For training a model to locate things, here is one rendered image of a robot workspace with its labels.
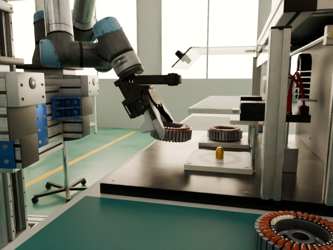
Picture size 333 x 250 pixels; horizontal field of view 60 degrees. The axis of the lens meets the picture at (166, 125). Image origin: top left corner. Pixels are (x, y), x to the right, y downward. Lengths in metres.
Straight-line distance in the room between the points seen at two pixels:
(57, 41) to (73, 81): 0.45
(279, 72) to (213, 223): 0.26
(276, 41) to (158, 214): 0.34
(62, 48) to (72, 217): 0.50
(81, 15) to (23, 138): 0.61
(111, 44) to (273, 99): 0.46
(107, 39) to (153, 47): 4.90
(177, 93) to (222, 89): 0.85
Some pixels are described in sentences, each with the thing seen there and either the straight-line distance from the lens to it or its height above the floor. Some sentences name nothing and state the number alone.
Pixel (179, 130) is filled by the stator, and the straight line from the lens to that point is 0.73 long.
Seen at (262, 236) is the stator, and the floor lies 0.78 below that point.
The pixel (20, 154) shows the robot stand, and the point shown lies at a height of 0.77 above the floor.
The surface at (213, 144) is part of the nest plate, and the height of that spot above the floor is 0.78.
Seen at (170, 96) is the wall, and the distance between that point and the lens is 5.57.
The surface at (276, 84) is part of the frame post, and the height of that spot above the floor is 0.96.
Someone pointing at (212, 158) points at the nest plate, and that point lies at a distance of 0.71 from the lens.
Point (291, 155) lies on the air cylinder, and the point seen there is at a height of 0.81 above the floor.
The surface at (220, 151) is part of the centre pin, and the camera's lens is 0.71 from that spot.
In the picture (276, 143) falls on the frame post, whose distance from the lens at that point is 0.51.
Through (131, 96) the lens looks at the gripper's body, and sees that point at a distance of 0.77.
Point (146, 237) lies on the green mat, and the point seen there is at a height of 0.75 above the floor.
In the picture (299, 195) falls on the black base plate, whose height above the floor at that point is 0.77.
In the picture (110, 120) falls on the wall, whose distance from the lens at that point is 6.04.
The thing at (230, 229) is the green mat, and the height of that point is 0.75.
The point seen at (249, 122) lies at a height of 0.88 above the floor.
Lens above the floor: 0.97
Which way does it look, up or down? 9 degrees down
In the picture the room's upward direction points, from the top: straight up
